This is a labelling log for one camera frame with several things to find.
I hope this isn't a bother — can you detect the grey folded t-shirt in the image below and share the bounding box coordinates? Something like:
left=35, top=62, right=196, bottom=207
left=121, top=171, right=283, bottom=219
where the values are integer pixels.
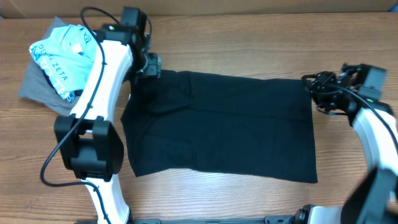
left=18, top=16, right=89, bottom=116

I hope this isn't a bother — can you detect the cardboard backdrop board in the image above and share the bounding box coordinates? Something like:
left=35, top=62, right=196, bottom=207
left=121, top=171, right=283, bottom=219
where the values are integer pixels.
left=1, top=0, right=397, bottom=18

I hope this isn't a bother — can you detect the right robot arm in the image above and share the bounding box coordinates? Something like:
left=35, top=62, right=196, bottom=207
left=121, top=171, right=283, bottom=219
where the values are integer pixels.
left=286, top=63, right=397, bottom=224

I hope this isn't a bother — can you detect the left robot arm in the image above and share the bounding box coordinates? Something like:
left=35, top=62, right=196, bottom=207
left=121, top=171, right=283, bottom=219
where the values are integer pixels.
left=54, top=7, right=162, bottom=223

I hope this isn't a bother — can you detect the light blue printed t-shirt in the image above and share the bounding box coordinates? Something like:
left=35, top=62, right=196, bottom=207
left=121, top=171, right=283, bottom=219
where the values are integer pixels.
left=29, top=25, right=98, bottom=102

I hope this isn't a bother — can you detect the black t-shirt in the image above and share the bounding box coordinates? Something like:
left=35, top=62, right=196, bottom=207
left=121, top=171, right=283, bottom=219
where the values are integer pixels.
left=121, top=70, right=318, bottom=184

